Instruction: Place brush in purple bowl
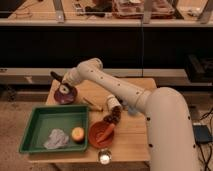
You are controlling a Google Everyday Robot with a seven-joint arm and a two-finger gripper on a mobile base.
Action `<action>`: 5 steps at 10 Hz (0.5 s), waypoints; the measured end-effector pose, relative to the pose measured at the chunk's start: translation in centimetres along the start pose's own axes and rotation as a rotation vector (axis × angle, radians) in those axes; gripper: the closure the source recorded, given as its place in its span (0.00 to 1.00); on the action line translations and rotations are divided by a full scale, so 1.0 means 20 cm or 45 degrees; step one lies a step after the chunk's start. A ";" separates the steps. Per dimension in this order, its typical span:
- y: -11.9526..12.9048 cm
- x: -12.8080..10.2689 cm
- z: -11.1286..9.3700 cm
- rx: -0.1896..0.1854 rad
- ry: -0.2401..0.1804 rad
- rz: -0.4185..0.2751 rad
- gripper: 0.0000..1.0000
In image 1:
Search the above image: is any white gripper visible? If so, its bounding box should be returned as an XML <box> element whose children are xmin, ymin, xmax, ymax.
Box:
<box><xmin>62</xmin><ymin>70</ymin><xmax>77</xmax><ymax>87</ymax></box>

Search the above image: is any black handled brush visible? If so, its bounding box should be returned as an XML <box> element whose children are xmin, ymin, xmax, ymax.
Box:
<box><xmin>50</xmin><ymin>71</ymin><xmax>73</xmax><ymax>95</ymax></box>

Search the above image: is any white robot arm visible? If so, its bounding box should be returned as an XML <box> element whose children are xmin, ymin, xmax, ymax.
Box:
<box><xmin>63</xmin><ymin>58</ymin><xmax>200</xmax><ymax>171</ymax></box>

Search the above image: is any purple bowl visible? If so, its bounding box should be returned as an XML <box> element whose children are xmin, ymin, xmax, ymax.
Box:
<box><xmin>54</xmin><ymin>86</ymin><xmax>78</xmax><ymax>104</ymax></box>

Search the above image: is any orange bowl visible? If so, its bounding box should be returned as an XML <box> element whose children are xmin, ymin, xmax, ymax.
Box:
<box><xmin>88</xmin><ymin>121</ymin><xmax>114</xmax><ymax>149</ymax></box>

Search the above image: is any yellow wooden stick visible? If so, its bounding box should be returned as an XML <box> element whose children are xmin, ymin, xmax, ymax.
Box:
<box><xmin>83</xmin><ymin>97</ymin><xmax>103</xmax><ymax>112</ymax></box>

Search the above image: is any white cylindrical bottle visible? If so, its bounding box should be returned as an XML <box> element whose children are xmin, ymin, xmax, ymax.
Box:
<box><xmin>106</xmin><ymin>95</ymin><xmax>122</xmax><ymax>111</ymax></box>

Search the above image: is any green plastic tray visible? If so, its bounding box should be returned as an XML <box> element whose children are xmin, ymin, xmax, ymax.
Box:
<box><xmin>19</xmin><ymin>105</ymin><xmax>89</xmax><ymax>154</ymax></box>

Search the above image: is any dark grape bunch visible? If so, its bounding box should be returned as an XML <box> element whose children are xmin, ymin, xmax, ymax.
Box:
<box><xmin>104</xmin><ymin>107</ymin><xmax>121</xmax><ymax>124</ymax></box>

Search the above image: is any crumpled grey cloth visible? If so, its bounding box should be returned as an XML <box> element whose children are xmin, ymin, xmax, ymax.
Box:
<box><xmin>43</xmin><ymin>129</ymin><xmax>69</xmax><ymax>150</ymax></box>

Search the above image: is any orange carrot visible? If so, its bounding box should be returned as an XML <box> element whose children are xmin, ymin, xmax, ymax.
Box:
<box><xmin>97</xmin><ymin>123</ymin><xmax>116</xmax><ymax>143</ymax></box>

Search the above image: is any wooden table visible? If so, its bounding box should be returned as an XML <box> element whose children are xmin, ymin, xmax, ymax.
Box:
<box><xmin>28</xmin><ymin>78</ymin><xmax>156</xmax><ymax>171</ymax></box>

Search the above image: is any black foot pedal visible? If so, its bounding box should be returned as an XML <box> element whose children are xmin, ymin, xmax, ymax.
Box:
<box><xmin>193</xmin><ymin>125</ymin><xmax>212</xmax><ymax>144</ymax></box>

